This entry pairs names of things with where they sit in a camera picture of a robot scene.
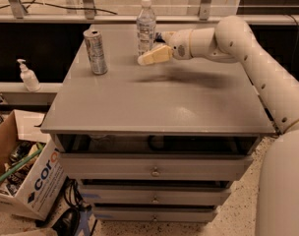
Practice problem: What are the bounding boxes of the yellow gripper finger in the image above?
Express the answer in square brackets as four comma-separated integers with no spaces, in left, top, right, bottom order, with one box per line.
[138,43,173,66]
[160,31,175,43]

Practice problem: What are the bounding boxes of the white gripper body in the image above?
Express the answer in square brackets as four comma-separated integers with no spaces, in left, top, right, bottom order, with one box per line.
[168,29,192,60]

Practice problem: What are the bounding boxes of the clear plastic water bottle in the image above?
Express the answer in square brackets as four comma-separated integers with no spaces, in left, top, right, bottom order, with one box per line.
[137,0,156,55]

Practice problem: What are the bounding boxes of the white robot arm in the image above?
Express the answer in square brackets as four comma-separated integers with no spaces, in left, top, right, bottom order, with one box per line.
[138,16,299,236]

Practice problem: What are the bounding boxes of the white pump dispenser bottle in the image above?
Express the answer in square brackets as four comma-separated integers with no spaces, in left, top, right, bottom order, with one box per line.
[17,59,40,91]

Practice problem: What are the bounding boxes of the silver drink can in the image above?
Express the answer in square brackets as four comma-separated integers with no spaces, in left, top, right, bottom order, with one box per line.
[84,29,107,75]

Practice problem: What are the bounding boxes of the grey drawer cabinet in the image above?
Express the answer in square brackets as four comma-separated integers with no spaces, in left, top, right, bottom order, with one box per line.
[41,25,273,211]

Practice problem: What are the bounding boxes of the top grey drawer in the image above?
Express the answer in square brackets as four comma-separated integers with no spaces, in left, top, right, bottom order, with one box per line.
[59,153,253,181]

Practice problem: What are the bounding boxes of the grey drawer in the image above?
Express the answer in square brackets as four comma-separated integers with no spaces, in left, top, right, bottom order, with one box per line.
[92,207,216,223]
[79,185,231,206]
[59,153,253,181]

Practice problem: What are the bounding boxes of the middle grey drawer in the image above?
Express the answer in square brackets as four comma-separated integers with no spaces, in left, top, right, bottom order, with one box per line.
[79,185,231,206]

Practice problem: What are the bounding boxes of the cardboard box with print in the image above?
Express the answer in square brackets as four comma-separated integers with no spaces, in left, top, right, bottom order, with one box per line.
[0,110,66,220]

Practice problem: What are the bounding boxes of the bottom grey drawer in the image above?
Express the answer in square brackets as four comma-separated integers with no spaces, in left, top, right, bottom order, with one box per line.
[92,207,216,223]

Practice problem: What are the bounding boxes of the black shoe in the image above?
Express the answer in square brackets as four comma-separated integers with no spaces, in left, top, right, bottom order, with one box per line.
[51,207,80,236]

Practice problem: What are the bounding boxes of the green stick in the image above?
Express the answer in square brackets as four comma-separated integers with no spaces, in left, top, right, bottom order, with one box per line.
[0,147,43,183]

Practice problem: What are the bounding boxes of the black cable on floor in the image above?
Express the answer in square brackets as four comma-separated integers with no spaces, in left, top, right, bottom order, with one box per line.
[62,178,91,211]

